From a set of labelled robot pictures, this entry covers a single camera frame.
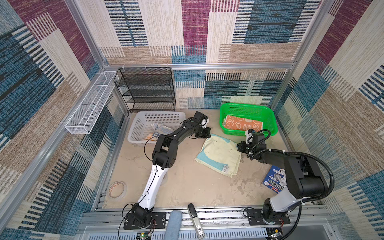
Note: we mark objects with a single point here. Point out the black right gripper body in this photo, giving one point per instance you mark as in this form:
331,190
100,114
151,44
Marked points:
244,147

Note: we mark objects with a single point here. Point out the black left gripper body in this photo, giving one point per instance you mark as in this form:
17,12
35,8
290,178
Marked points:
204,133

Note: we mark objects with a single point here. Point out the pale yellow towel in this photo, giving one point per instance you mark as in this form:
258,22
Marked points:
221,155

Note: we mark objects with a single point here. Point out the orange pattern towel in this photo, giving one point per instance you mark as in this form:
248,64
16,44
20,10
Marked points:
241,124

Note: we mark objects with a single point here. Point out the striped rabbit text towel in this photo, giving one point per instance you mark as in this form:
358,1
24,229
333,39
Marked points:
158,129

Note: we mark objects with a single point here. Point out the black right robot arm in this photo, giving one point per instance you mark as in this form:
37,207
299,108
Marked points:
308,178

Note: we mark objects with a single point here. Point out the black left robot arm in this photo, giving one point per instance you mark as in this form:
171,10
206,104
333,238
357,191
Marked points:
163,158

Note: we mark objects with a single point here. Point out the green plastic basket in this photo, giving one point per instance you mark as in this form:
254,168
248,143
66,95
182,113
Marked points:
253,112

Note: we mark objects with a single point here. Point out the blue printed booklet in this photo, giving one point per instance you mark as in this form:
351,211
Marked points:
275,179

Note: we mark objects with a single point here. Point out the white plastic laundry basket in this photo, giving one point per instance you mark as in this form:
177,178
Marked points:
141,125

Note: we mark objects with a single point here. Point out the black silver handheld tool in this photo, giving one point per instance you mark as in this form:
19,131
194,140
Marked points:
196,221

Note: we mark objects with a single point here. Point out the grey blue foam cylinder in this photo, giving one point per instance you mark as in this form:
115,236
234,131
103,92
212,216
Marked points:
174,225

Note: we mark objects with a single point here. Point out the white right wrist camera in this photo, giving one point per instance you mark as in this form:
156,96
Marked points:
249,136

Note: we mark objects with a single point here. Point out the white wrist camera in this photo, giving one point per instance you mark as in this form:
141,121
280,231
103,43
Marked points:
204,121
249,136

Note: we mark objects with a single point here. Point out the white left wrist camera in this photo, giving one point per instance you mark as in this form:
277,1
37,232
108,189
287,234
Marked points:
204,121

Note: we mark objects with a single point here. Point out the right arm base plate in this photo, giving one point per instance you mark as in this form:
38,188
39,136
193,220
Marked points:
255,218

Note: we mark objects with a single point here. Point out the black wire shelf rack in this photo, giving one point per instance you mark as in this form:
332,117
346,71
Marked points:
147,89

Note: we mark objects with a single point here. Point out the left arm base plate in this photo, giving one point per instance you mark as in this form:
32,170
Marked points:
156,220

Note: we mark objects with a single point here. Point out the white wire mesh wall basket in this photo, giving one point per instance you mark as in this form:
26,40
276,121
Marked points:
89,110

